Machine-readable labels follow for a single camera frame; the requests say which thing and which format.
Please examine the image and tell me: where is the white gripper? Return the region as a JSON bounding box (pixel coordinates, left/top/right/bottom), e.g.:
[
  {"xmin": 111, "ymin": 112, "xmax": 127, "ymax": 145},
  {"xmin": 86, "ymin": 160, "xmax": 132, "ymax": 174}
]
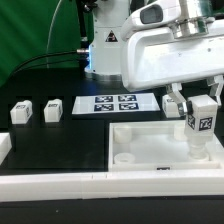
[{"xmin": 121, "ymin": 0, "xmax": 224, "ymax": 116}]

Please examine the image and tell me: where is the white square tabletop part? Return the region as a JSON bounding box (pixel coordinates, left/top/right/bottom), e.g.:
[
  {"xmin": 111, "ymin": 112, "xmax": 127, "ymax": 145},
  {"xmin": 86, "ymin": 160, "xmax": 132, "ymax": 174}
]
[{"xmin": 108, "ymin": 120, "xmax": 224, "ymax": 172}]

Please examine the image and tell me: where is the white thin cable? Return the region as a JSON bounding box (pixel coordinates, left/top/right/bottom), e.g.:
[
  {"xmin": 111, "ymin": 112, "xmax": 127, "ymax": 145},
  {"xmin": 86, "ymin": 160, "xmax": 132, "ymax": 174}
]
[{"xmin": 45, "ymin": 0, "xmax": 64, "ymax": 69}]

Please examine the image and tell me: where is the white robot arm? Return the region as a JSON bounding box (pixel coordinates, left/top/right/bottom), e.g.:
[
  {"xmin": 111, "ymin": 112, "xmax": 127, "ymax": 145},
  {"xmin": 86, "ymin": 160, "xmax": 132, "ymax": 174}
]
[{"xmin": 81, "ymin": 0, "xmax": 224, "ymax": 114}]

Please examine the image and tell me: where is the white obstacle fence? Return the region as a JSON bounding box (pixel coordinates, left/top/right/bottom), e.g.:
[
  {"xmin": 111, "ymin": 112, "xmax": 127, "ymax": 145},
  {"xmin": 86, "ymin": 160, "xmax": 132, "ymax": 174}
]
[{"xmin": 0, "ymin": 132, "xmax": 224, "ymax": 204}]

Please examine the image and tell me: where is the black cable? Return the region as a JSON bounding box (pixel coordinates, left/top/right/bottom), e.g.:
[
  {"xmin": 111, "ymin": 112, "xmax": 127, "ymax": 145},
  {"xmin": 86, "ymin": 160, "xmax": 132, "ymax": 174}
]
[{"xmin": 9, "ymin": 49, "xmax": 91, "ymax": 78}]

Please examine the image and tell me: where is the white sheet with markers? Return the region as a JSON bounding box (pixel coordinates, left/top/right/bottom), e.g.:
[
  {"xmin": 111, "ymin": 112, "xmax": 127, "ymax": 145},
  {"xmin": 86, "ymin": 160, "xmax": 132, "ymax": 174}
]
[{"xmin": 72, "ymin": 93, "xmax": 160, "ymax": 115}]

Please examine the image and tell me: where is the green backdrop curtain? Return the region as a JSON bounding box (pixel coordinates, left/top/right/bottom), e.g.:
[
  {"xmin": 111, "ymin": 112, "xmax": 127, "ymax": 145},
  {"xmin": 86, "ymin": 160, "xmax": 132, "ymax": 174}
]
[{"xmin": 0, "ymin": 0, "xmax": 158, "ymax": 88}]

